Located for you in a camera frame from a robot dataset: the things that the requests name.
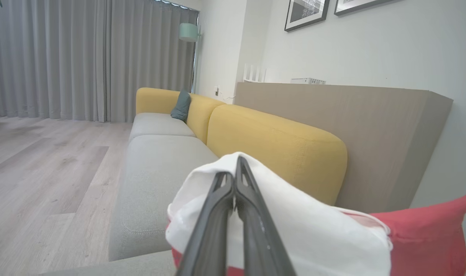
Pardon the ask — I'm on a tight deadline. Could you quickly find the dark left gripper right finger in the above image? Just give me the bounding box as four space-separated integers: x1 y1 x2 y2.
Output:
235 155 297 276

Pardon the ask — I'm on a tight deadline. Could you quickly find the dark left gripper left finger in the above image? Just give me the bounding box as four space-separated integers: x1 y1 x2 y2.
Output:
176 172 235 276

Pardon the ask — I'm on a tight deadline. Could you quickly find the red garment with white trim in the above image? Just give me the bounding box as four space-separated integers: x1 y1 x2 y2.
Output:
165 152 466 276

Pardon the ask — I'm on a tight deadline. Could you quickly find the long yellow sofa backrest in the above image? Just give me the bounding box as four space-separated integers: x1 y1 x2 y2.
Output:
207 104 348 205

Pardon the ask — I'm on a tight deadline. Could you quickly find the small grey sofa seat cushion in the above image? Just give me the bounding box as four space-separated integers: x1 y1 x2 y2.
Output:
129 112 196 142

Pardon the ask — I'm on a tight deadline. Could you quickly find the teal throw pillow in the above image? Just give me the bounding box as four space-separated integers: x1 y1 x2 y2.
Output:
171 90 192 122

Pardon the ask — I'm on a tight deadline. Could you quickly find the short yellow sofa backrest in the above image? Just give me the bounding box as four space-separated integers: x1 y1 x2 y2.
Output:
136 87 226 144

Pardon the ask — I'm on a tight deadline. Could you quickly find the white router with antennas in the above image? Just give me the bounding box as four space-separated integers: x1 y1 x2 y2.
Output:
243 63 267 83

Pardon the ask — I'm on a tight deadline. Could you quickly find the mint green floor lamp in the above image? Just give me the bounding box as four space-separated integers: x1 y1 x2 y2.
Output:
179 22 202 94

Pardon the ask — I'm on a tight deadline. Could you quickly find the grey curtain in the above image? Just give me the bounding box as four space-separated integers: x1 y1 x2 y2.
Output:
0 0 199 122

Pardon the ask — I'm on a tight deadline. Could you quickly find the black framed picture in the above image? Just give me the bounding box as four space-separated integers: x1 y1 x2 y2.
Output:
284 0 330 32
334 0 394 16

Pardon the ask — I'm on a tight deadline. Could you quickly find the wall outlet with white cable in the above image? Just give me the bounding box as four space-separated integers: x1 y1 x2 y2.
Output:
214 86 236 104

